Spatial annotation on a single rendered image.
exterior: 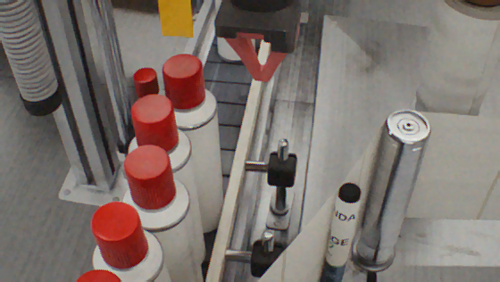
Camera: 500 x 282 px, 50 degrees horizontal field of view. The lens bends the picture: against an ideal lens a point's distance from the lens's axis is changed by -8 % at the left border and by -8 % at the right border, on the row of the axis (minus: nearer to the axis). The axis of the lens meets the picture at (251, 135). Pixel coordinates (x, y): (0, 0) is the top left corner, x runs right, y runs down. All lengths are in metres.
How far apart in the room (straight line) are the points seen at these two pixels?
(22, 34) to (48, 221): 0.34
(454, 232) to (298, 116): 0.28
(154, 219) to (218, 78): 0.38
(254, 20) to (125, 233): 0.21
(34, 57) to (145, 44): 0.51
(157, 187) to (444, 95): 0.39
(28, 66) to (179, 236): 0.17
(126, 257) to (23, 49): 0.17
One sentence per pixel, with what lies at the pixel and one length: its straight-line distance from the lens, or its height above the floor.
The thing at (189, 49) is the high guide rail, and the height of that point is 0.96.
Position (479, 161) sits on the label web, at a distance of 0.53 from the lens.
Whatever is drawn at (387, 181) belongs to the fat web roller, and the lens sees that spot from 0.48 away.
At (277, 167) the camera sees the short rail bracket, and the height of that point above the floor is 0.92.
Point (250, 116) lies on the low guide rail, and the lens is 0.66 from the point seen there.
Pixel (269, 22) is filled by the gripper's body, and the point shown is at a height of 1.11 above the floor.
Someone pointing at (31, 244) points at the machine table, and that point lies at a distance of 0.70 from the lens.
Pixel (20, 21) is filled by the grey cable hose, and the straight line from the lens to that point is 0.41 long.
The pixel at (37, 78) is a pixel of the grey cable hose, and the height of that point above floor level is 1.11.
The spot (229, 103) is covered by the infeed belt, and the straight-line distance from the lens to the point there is 0.73.
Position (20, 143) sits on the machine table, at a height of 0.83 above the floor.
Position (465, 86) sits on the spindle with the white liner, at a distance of 0.66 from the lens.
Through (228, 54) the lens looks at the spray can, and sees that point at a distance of 0.78.
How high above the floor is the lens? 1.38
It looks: 46 degrees down
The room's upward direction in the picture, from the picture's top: 1 degrees counter-clockwise
